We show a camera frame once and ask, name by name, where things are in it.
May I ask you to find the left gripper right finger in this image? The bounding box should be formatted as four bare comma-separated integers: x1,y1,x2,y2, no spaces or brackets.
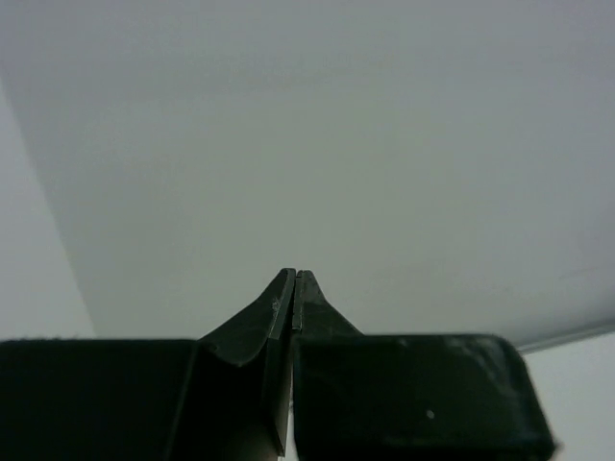
292,271,556,460

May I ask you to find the right aluminium frame rail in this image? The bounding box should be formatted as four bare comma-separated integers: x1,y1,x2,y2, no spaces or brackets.
515,320,614,353

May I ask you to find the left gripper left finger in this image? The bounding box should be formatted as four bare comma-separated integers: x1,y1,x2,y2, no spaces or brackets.
1,269,296,460

